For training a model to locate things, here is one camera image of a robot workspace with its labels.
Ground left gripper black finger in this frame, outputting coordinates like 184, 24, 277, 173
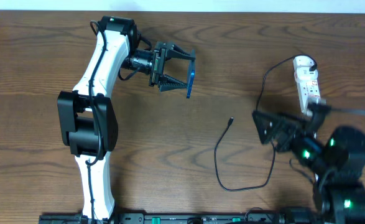
157, 74, 188, 92
165, 42, 196, 60

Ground Samsung Galaxy smartphone blue screen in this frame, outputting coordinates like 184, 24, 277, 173
187, 60, 195, 99

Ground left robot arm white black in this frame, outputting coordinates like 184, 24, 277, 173
53, 16, 196, 223

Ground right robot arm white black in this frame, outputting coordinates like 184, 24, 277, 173
252, 103, 365, 223

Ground white USB charger plug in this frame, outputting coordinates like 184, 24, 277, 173
294, 67, 318, 83

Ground white power strip red switches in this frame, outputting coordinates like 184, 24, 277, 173
293, 55, 321, 117

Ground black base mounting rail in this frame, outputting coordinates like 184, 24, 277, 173
38, 211, 290, 224

